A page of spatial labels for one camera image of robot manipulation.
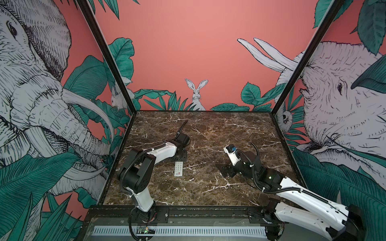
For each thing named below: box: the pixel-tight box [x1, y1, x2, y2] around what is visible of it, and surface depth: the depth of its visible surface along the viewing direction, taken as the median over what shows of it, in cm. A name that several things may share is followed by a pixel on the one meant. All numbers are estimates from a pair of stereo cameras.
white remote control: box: [173, 161, 184, 177], surface depth 90 cm
